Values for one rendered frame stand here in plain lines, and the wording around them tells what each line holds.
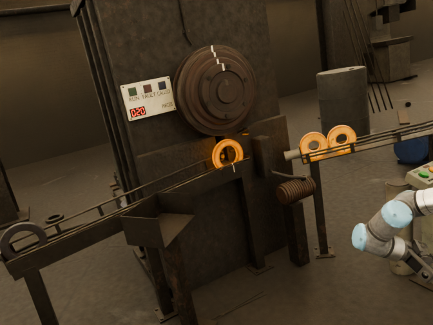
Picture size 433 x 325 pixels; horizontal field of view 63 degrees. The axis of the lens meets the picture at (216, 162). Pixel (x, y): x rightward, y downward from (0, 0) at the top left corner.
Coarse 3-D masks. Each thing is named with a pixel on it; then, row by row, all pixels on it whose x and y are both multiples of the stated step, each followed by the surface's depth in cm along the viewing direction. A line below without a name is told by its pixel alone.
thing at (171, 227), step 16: (160, 192) 172; (144, 208) 165; (160, 208) 175; (176, 208) 170; (192, 208) 166; (128, 224) 151; (144, 224) 146; (160, 224) 165; (176, 224) 161; (128, 240) 154; (144, 240) 149; (160, 240) 145; (176, 240) 164; (176, 256) 164; (176, 272) 165; (176, 288) 169; (176, 304) 173; (192, 304) 175; (192, 320) 174; (208, 320) 184
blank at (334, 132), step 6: (336, 126) 200; (342, 126) 198; (348, 126) 198; (330, 132) 200; (336, 132) 199; (342, 132) 199; (348, 132) 199; (354, 132) 198; (330, 138) 201; (348, 138) 200; (354, 138) 199; (330, 144) 202; (336, 144) 201; (354, 144) 200; (342, 150) 202; (348, 150) 202
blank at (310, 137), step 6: (312, 132) 203; (306, 138) 203; (312, 138) 202; (318, 138) 202; (324, 138) 201; (300, 144) 204; (306, 144) 204; (324, 144) 202; (306, 150) 205; (312, 150) 207; (318, 156) 205
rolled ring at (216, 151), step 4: (224, 140) 198; (228, 140) 197; (232, 140) 198; (216, 144) 197; (220, 144) 195; (224, 144) 197; (228, 144) 198; (232, 144) 199; (236, 144) 200; (216, 148) 195; (220, 148) 196; (236, 148) 201; (240, 148) 202; (216, 152) 195; (236, 152) 203; (240, 152) 202; (212, 156) 197; (216, 156) 196; (236, 156) 204; (240, 156) 203; (216, 160) 196; (236, 160) 203; (216, 164) 196; (220, 164) 198
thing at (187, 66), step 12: (204, 48) 179; (216, 48) 182; (228, 48) 185; (192, 60) 177; (180, 72) 176; (252, 72) 194; (180, 84) 177; (180, 96) 178; (180, 108) 180; (252, 108) 198; (192, 120) 183; (204, 132) 187; (216, 132) 190; (228, 132) 194
